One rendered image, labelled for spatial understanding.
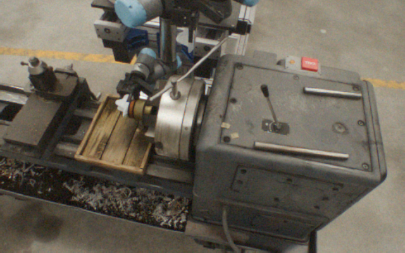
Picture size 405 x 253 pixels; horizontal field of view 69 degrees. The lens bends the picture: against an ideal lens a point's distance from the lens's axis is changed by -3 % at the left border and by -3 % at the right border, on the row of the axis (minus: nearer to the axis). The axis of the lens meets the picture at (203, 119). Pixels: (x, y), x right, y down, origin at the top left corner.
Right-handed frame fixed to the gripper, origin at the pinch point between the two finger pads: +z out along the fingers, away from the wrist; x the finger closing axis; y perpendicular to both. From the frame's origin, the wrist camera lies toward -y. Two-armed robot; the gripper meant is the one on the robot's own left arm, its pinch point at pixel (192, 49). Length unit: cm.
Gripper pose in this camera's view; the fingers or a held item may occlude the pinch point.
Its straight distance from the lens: 105.8
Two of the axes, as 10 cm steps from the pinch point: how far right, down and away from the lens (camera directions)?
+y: -9.8, -1.9, 0.8
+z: -1.1, 8.0, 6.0
